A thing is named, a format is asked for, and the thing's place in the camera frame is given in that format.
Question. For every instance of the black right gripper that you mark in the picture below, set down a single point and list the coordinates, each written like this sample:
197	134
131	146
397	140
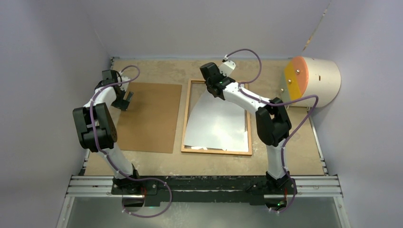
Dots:
223	76

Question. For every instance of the glossy photo print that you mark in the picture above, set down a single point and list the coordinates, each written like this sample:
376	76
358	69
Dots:
217	122

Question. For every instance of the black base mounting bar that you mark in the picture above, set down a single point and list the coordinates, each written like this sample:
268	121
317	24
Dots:
253	190

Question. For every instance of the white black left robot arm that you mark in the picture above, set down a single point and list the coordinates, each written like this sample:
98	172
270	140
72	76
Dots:
95	127

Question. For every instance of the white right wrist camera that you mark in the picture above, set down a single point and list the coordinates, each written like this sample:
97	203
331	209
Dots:
227	66

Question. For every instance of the wooden picture frame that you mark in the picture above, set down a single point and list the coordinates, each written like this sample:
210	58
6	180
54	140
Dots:
217	153

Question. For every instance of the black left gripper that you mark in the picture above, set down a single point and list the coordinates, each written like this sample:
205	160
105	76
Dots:
122	104

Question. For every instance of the cream cylinder with coloured lid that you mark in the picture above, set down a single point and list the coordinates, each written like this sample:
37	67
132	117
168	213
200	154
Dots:
304	76

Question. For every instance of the aluminium rail frame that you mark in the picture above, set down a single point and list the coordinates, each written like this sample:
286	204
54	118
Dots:
306	186

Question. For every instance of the brown backing board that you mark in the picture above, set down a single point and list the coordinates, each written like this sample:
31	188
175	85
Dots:
149	123

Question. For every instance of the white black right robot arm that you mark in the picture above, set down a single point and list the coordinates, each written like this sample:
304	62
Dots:
272	121

